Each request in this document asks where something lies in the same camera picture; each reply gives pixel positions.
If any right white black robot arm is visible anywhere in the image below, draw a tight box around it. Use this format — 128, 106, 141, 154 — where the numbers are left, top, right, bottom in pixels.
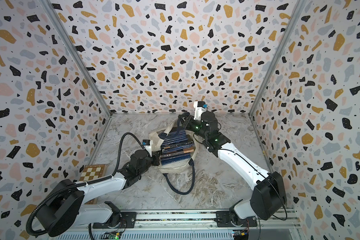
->
177, 111, 287, 225

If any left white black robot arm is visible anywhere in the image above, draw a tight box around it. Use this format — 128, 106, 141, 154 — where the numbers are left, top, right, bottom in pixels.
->
26, 150, 160, 237

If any wooden chessboard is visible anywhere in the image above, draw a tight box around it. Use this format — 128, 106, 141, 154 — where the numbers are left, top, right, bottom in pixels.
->
78, 163, 108, 205

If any left green circuit board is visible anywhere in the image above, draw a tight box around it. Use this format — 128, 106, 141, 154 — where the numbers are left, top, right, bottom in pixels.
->
107, 232, 122, 240

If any right circuit board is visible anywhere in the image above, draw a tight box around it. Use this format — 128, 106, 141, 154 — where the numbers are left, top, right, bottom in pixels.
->
232, 230, 249, 240

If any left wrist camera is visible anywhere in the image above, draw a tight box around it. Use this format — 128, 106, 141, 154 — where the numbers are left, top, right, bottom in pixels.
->
142, 139, 152, 157

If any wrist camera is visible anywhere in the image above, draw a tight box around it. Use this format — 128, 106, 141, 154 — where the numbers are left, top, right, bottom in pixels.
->
194, 101, 208, 121
142, 139, 152, 157

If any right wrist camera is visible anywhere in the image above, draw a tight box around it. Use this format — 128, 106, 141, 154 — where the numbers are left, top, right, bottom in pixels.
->
194, 101, 208, 121

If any left black corrugated cable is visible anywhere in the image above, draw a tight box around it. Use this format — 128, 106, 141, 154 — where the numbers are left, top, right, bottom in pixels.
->
25, 131, 146, 237

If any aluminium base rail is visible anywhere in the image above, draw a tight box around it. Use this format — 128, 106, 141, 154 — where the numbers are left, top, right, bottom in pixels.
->
46, 208, 301, 240

